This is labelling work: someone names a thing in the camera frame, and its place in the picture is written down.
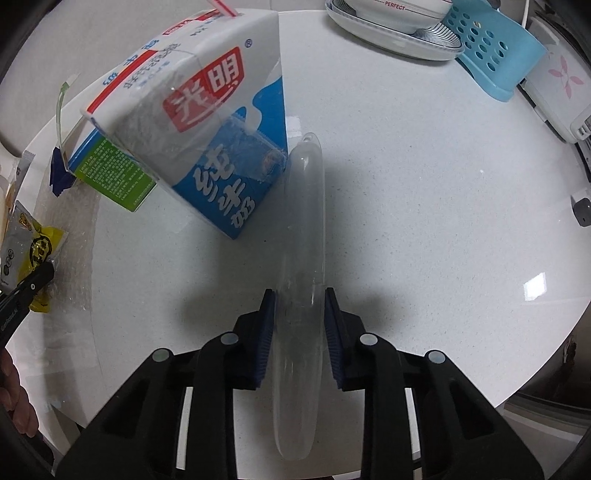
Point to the blue perforated cutlery holder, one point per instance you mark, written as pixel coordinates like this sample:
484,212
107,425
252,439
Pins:
498,50

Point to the white snack wrapper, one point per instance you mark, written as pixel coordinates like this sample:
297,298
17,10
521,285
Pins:
21,166

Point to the blue white green milk carton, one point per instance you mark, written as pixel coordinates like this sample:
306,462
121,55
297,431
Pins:
207,138

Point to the white striped plate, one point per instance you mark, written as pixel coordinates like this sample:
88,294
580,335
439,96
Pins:
401,44

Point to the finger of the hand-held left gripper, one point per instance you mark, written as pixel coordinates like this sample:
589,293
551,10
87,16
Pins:
30,287

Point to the yellow snack packet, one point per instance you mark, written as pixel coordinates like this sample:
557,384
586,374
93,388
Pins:
46,240

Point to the red striped straw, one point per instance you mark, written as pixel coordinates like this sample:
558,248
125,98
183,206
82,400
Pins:
224,7

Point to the person's left hand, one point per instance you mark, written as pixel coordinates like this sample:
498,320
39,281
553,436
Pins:
14,392

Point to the blue wrapper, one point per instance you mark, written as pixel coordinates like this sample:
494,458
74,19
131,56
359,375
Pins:
59,173

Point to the small grey device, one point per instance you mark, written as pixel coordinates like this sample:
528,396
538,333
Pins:
581,210

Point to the clear plastic strip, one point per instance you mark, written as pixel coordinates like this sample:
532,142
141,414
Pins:
62,106

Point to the white appliance with pink flower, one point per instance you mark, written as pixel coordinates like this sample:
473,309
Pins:
561,92

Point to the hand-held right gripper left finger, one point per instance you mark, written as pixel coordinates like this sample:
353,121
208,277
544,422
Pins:
264,344

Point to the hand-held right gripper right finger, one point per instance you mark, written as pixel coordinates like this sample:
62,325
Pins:
333,344

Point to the white patterned bowl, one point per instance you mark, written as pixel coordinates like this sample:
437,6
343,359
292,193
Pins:
397,11

